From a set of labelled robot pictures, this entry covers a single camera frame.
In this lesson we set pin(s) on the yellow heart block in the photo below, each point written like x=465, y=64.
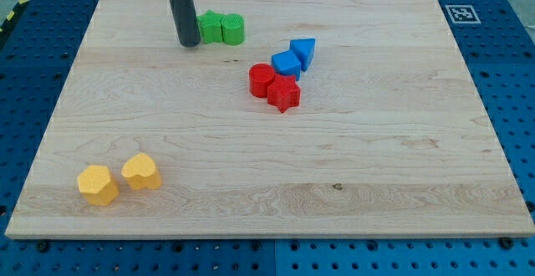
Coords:
x=141, y=172

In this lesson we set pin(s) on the red star block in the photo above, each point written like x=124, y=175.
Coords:
x=284, y=92

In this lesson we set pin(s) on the yellow hexagon block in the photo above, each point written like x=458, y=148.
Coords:
x=97, y=185

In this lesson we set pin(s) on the yellow black hazard tape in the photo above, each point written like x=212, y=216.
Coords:
x=13, y=16

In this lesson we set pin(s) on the light wooden board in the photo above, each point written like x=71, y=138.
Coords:
x=390, y=140

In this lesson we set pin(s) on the green cylinder block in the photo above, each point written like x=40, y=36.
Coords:
x=233, y=29

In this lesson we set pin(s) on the blue cube block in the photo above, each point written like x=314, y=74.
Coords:
x=287, y=63

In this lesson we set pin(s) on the red cylinder block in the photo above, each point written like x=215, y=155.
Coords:
x=260, y=77

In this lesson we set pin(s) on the white fiducial marker tag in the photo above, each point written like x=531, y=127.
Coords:
x=462, y=14

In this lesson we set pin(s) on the green star block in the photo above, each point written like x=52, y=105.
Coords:
x=210, y=27

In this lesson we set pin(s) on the blue triangle block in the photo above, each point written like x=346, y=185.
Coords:
x=304, y=49

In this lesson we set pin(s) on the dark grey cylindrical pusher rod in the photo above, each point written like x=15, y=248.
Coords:
x=184, y=15

